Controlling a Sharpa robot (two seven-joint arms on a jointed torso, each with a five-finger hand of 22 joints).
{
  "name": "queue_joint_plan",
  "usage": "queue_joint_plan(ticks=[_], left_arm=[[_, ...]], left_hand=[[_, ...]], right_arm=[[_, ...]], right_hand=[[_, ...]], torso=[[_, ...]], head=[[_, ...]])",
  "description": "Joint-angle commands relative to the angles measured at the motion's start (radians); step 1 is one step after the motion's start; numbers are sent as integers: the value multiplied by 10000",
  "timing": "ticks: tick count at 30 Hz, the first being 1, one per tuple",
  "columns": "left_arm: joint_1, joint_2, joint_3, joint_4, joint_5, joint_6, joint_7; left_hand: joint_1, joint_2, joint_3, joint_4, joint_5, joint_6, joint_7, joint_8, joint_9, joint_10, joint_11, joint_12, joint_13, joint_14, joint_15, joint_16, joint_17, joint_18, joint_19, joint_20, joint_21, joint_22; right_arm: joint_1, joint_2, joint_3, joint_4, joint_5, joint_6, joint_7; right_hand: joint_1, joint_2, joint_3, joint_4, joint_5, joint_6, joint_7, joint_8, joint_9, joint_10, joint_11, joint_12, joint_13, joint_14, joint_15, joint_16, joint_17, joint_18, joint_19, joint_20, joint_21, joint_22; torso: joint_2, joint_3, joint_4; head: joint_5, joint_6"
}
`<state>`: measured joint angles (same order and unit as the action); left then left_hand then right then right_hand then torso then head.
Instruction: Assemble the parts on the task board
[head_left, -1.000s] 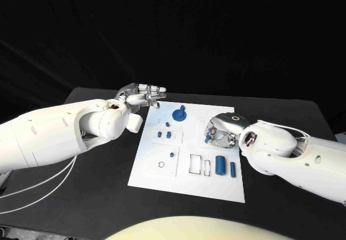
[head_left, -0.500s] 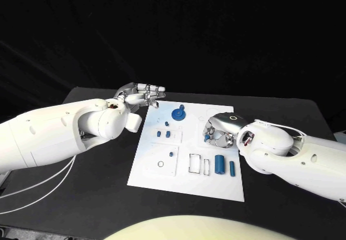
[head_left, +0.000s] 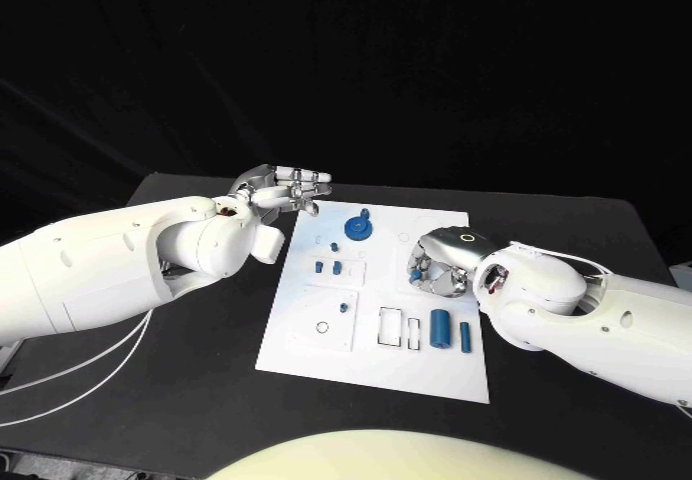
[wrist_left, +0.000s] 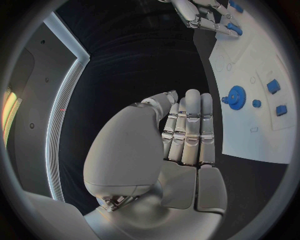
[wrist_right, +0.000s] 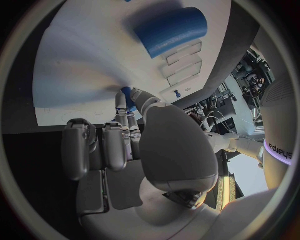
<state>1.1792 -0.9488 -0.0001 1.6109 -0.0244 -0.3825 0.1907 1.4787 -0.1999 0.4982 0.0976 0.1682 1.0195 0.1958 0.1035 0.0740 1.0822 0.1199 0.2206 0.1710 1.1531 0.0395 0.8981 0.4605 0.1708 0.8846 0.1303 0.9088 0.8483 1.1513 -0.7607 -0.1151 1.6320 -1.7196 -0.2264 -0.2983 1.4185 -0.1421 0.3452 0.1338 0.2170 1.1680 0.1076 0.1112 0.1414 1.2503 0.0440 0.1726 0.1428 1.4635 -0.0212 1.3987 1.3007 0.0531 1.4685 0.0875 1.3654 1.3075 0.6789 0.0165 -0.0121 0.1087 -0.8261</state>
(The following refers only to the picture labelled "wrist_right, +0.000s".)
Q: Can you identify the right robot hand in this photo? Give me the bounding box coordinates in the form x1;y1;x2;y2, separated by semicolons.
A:
60;87;220;240

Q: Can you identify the blue peg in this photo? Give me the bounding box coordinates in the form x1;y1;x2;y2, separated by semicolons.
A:
120;86;139;113

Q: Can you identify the white task board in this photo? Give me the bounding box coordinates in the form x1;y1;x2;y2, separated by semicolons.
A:
32;0;233;127

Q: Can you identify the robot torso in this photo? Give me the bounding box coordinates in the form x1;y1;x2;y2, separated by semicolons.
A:
251;27;297;190

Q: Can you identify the large blue cylinder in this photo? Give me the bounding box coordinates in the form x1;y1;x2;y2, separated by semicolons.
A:
133;6;209;60

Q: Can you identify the white cable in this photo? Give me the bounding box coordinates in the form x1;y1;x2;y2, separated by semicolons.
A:
199;110;255;141

